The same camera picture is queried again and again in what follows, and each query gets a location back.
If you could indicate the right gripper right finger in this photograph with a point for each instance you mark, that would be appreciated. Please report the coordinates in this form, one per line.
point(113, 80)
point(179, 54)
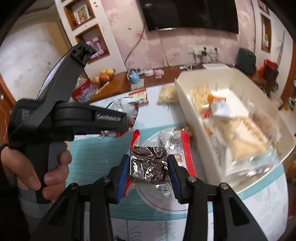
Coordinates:
point(192, 191)

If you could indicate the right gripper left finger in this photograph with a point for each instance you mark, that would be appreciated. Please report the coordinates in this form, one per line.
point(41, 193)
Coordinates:
point(109, 189)

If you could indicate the silver brown foil snack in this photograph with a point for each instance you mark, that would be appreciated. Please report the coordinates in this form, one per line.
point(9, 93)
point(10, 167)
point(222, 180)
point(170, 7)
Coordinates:
point(149, 165)

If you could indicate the red white noodle packet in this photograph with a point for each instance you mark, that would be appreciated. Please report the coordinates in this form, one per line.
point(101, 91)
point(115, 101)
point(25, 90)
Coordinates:
point(177, 143)

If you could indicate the large clear cracker bag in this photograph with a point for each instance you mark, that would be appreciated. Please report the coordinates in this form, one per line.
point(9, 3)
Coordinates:
point(240, 148)

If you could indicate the orange white snack packet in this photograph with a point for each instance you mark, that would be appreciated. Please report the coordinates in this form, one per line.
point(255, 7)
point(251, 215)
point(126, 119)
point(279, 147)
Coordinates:
point(224, 107)

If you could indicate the clear puffed rice packet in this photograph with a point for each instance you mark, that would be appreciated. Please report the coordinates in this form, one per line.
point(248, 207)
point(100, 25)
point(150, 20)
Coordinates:
point(168, 94)

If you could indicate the white red snack packet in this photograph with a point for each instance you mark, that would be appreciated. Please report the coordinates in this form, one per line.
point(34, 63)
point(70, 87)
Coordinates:
point(127, 105)

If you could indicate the red checkered snack packet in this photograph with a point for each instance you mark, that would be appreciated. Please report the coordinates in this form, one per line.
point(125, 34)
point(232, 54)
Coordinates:
point(140, 94)

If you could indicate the person's left hand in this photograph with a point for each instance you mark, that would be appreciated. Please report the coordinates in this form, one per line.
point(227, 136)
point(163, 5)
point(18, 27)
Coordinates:
point(17, 166)

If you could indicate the floral teal tablecloth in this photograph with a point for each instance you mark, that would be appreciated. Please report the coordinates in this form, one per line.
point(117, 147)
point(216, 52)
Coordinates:
point(139, 218)

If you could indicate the red blue snack bag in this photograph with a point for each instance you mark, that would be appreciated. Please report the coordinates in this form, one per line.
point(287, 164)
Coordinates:
point(83, 90)

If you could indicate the white plastic storage bin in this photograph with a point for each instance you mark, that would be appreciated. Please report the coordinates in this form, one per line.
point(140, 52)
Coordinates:
point(252, 102)

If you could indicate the fruit bowl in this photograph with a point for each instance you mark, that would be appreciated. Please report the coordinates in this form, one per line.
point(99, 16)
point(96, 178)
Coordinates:
point(104, 76)

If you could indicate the wooden tv cabinet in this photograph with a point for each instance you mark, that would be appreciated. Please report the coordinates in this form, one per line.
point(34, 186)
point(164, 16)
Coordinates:
point(120, 84)

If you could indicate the pink dumbbells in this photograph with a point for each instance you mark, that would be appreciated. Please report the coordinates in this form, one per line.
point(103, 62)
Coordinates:
point(96, 46)

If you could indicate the blue snow globe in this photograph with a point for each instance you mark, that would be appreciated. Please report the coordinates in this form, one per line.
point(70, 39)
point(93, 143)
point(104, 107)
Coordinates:
point(133, 76)

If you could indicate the framed photo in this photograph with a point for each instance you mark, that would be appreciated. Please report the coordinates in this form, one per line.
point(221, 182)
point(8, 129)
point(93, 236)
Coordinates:
point(82, 14)

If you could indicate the pink figurine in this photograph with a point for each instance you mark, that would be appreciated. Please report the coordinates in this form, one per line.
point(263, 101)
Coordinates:
point(158, 73)

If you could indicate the white set-top box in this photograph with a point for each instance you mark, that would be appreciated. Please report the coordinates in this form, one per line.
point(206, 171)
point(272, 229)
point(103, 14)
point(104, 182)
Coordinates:
point(215, 66)

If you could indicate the dark green appliance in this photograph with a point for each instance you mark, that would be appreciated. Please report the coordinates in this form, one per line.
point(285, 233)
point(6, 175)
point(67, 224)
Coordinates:
point(245, 61)

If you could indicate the wall power strip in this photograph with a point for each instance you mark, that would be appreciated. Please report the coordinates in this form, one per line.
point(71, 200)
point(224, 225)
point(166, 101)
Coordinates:
point(198, 49)

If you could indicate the wall television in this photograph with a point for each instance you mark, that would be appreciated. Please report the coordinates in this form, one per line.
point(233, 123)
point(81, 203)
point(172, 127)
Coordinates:
point(211, 14)

